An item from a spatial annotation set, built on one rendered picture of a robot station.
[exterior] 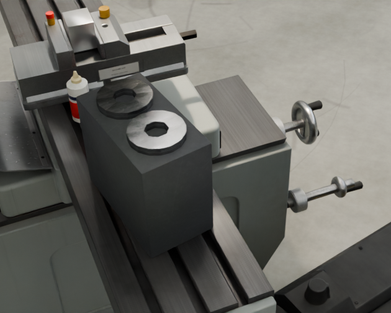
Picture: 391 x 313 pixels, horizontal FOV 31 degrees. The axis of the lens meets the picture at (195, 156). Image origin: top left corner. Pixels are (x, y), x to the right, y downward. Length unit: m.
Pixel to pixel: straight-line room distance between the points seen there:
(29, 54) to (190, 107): 0.37
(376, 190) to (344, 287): 1.10
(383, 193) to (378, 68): 0.76
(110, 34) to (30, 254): 0.51
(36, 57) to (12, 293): 0.54
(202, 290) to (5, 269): 0.63
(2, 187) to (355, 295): 0.75
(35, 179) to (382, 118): 1.74
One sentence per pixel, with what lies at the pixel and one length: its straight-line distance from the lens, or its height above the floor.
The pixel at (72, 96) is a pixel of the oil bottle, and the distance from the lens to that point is 1.37.
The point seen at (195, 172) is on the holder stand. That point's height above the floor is 1.06.
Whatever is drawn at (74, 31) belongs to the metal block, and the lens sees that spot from 1.43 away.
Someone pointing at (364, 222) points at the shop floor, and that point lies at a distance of 2.48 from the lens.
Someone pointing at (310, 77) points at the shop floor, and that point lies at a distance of 3.08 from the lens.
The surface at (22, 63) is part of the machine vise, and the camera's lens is 1.48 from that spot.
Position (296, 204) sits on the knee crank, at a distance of 1.79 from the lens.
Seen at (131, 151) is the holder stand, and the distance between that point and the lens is 1.04.
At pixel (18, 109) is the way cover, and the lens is 1.58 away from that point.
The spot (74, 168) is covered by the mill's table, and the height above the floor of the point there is 0.92.
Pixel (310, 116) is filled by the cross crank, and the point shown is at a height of 0.67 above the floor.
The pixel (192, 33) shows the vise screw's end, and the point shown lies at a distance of 1.54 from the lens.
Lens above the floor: 1.79
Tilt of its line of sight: 42 degrees down
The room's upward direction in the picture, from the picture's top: 2 degrees counter-clockwise
